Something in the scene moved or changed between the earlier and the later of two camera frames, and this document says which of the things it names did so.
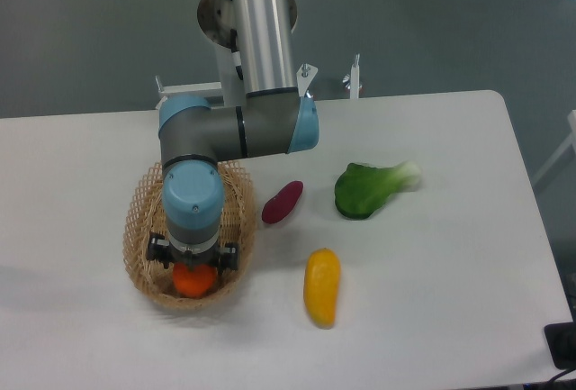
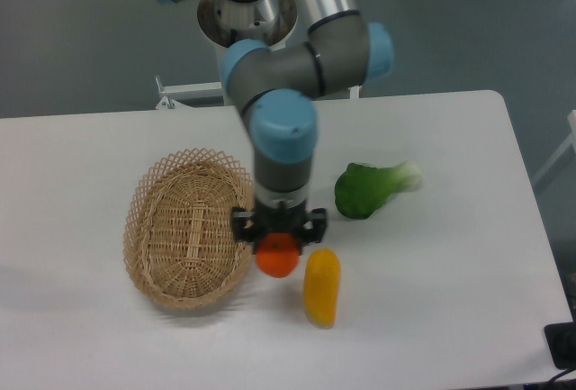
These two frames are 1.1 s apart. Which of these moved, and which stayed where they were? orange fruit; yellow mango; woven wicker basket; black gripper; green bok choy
Moved: orange fruit; black gripper
Stayed: yellow mango; green bok choy; woven wicker basket
